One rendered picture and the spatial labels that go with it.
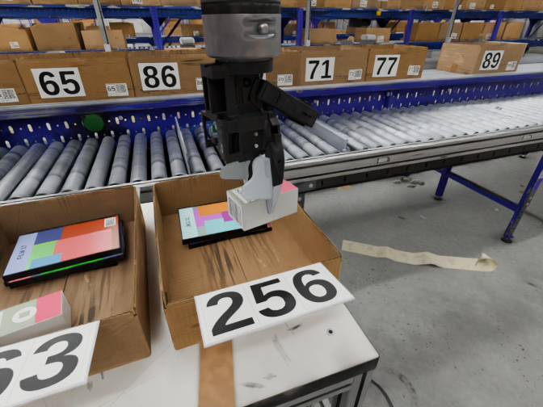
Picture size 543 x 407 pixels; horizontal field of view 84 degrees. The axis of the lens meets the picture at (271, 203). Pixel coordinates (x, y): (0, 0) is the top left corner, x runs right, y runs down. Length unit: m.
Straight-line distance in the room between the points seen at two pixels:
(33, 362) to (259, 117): 0.37
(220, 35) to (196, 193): 0.48
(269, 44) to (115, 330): 0.40
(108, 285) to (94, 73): 1.05
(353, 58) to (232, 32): 1.46
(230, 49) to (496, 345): 1.58
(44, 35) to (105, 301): 5.49
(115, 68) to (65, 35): 4.38
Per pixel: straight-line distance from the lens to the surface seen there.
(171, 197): 0.78
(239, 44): 0.36
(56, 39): 5.91
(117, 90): 1.52
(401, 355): 1.48
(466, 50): 2.45
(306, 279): 0.45
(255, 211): 0.45
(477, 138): 1.61
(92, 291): 0.65
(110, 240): 0.69
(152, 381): 0.51
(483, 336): 1.70
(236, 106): 0.39
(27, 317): 0.60
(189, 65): 1.51
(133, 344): 0.50
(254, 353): 0.50
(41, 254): 0.72
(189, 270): 0.62
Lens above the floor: 1.17
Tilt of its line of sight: 31 degrees down
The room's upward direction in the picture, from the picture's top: straight up
